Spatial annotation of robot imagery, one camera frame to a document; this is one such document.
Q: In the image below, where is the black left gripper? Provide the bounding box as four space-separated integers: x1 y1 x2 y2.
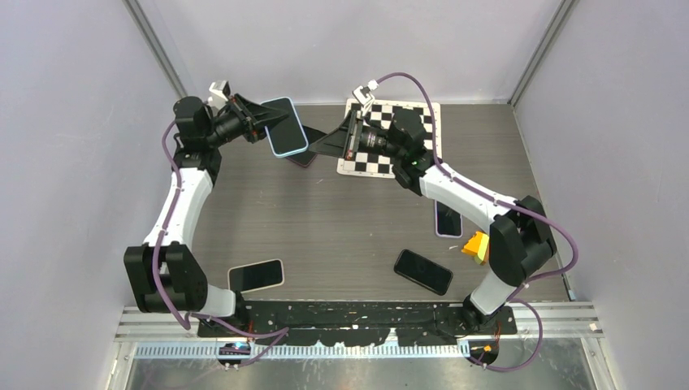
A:
205 95 288 148

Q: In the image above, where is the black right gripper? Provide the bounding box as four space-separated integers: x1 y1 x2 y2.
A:
309 111 404 162

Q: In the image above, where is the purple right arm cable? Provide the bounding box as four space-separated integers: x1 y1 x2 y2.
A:
374 71 580 375

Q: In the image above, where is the black white chessboard mat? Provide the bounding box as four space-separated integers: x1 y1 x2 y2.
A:
336 97 443 177

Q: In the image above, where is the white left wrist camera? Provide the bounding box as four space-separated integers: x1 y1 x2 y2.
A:
208 80 232 112

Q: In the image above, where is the phone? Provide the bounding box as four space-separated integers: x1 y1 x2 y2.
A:
434 201 463 239
262 97 309 158
286 150 318 168
393 249 453 296
227 258 284 293

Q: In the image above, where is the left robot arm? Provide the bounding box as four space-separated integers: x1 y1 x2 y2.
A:
123 94 288 336

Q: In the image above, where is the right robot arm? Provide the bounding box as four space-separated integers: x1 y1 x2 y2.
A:
309 109 557 334

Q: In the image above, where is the phone in lilac case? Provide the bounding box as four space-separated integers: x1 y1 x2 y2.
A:
434 201 463 239

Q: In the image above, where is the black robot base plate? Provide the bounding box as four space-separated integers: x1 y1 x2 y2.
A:
225 300 518 347

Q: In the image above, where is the phone in black case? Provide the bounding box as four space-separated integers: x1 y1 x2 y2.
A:
393 249 453 296

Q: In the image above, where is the aluminium front rail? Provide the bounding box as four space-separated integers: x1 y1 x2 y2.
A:
115 302 604 360

